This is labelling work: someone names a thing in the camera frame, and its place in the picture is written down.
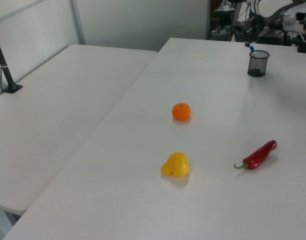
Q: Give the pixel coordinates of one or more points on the orange mandarin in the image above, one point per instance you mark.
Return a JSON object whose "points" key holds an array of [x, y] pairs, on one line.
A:
{"points": [[181, 112]]}

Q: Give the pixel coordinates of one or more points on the white blue-capped marker pen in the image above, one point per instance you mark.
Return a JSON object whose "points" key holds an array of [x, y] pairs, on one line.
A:
{"points": [[253, 51]]}

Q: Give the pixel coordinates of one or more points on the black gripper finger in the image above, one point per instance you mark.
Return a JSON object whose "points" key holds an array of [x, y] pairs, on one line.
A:
{"points": [[255, 36], [248, 38]]}

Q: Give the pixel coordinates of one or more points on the grey partition frame post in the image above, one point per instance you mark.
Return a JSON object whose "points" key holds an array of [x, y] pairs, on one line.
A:
{"points": [[77, 22]]}

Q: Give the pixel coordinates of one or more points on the white side table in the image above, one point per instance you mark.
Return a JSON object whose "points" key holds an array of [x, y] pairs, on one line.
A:
{"points": [[55, 120]]}

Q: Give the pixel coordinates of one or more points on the black mesh pen cup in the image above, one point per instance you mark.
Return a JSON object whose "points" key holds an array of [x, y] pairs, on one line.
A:
{"points": [[258, 65]]}

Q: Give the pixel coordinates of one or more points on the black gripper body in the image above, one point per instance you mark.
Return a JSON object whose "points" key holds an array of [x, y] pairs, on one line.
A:
{"points": [[251, 25]]}

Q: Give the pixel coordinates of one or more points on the black box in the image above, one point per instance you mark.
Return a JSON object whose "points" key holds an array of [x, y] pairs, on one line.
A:
{"points": [[271, 37]]}

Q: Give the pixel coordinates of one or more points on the black camera pole with base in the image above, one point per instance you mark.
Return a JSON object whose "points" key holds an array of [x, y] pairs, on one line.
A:
{"points": [[4, 67]]}

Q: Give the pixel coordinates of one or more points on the black clamp stand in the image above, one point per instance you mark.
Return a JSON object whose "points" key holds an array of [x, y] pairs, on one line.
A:
{"points": [[305, 37]]}

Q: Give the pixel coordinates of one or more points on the clear plastic cup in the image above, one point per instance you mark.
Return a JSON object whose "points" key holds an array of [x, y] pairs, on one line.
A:
{"points": [[290, 20]]}

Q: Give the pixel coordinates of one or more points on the grey white sneaker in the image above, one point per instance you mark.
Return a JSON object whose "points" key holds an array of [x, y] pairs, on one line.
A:
{"points": [[220, 30]]}

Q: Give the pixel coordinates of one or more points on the red chili pepper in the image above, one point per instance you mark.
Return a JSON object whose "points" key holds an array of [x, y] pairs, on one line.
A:
{"points": [[259, 155]]}

